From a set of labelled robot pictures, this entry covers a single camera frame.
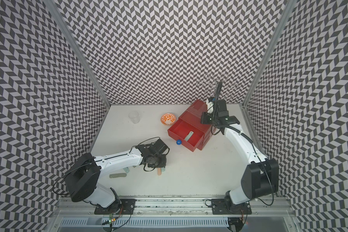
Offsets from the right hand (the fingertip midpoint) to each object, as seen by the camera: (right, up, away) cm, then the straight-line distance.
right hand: (202, 118), depth 84 cm
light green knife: (-23, -30, +1) cm, 38 cm away
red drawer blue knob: (-14, -13, -7) cm, 20 cm away
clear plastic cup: (-49, +1, +27) cm, 56 cm away
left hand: (-23, -28, +1) cm, 36 cm away
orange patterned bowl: (-22, 0, +22) cm, 31 cm away
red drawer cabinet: (-7, -1, -1) cm, 7 cm away
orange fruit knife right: (-25, -31, +1) cm, 40 cm away
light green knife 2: (-8, -10, -2) cm, 13 cm away
